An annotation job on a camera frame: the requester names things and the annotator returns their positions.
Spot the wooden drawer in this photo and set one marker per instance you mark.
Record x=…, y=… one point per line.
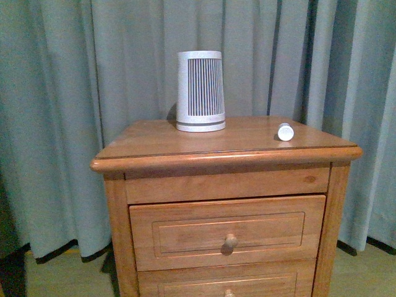
x=241, y=231
x=279, y=278

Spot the white medicine bottle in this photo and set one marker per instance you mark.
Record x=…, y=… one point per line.
x=285, y=132

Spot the white cylindrical air purifier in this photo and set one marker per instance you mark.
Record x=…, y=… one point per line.
x=200, y=106

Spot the wooden nightstand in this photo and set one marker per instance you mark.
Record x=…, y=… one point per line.
x=152, y=163

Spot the grey curtain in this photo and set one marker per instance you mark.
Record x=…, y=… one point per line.
x=74, y=74

